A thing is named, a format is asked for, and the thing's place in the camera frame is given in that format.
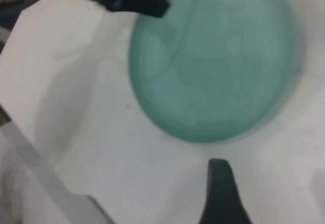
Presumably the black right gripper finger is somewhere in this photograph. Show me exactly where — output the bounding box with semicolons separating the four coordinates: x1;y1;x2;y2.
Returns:
199;158;254;224

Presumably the green round plate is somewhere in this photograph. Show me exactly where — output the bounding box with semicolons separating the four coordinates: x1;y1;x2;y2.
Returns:
128;0;305;144

